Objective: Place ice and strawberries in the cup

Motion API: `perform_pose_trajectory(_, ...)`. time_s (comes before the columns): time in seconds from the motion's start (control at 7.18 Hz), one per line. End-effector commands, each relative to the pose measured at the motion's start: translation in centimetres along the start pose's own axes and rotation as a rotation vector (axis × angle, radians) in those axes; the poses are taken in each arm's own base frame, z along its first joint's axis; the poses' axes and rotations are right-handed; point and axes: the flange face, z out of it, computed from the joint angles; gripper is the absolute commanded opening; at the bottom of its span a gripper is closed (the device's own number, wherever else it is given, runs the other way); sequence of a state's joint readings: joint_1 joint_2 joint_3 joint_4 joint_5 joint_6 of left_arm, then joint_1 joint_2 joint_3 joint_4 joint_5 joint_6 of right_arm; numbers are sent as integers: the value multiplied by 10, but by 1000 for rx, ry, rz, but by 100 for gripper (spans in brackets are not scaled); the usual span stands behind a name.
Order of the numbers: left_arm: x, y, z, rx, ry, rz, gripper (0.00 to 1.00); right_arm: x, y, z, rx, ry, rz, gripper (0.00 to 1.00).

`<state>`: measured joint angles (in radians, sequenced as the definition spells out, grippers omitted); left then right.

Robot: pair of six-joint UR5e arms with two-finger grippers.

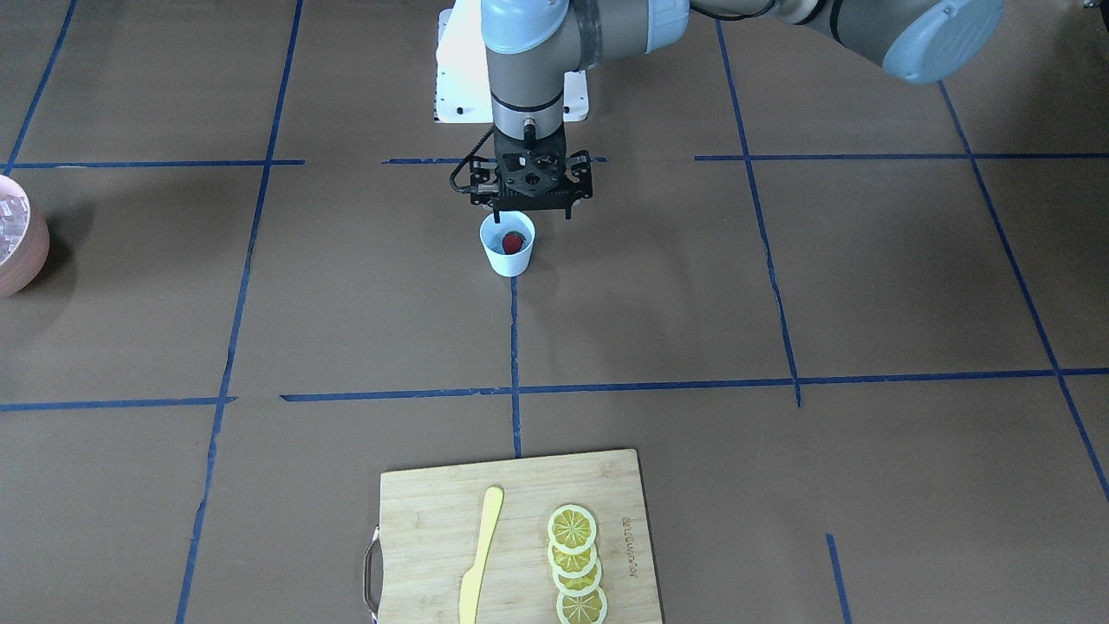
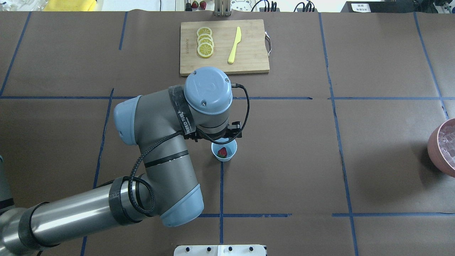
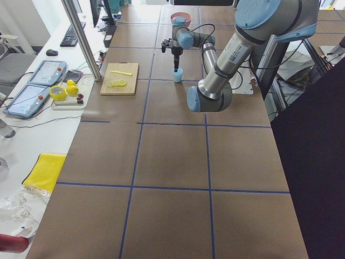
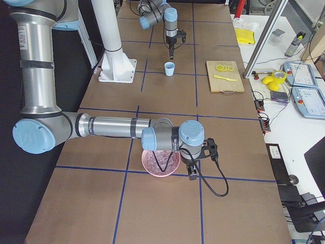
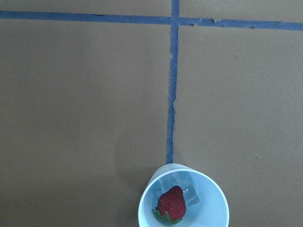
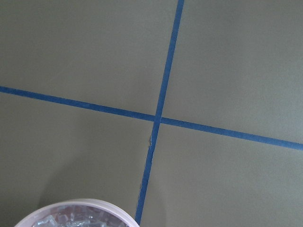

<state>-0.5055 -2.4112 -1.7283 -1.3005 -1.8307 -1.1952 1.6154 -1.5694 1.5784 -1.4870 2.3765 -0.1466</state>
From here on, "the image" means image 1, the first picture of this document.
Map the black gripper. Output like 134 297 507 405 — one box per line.
490 126 572 224

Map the red strawberry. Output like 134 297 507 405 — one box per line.
502 231 528 256

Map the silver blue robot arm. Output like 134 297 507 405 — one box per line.
456 1 1003 218

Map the light blue cup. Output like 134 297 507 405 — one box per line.
478 211 535 277

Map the clear ice cubes pile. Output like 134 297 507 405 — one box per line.
1 195 33 263

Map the lemon slice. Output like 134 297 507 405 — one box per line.
551 560 603 597
547 542 599 577
555 586 609 624
547 504 598 556

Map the wooden cutting board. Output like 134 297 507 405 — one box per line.
375 449 663 623

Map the yellow plastic knife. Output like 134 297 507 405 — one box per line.
458 485 503 623

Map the pink bowl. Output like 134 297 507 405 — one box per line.
1 175 50 299

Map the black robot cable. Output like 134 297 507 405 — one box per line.
449 126 499 196

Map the white pedestal column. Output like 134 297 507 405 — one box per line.
435 1 603 140

